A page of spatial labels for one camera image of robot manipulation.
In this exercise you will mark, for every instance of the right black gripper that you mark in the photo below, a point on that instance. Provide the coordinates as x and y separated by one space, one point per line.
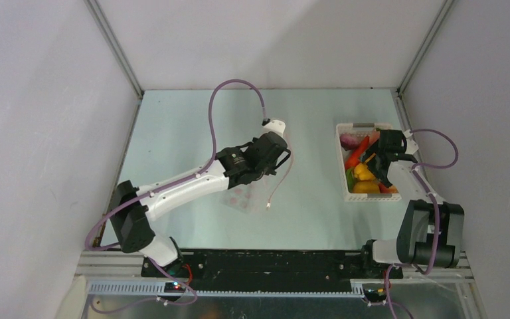
378 159

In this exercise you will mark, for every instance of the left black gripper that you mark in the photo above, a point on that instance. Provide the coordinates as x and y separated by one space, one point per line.
271 169

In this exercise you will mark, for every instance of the yellow bell pepper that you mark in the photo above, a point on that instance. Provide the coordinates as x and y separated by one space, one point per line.
362 173

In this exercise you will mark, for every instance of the clear zip top bag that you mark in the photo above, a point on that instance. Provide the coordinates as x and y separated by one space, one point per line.
256 197

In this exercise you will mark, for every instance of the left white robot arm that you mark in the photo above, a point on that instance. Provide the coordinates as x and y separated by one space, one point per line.
137 207

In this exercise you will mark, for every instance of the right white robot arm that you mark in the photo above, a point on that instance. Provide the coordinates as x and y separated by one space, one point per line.
430 234

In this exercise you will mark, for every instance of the red chili pepper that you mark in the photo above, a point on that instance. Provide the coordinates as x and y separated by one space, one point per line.
354 159

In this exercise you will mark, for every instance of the pink peach bottom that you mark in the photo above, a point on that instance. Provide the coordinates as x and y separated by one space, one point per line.
385 189

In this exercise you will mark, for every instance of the purple onion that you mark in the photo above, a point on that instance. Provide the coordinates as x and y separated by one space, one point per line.
349 142

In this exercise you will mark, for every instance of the white plastic basket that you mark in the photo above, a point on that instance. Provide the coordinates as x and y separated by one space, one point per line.
359 131

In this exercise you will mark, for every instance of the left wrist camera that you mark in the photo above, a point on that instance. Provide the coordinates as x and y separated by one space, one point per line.
276 126

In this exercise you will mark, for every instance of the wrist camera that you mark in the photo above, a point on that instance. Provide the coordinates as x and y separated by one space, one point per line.
276 126
411 147

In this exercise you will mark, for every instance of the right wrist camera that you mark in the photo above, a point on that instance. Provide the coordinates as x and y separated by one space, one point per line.
411 147

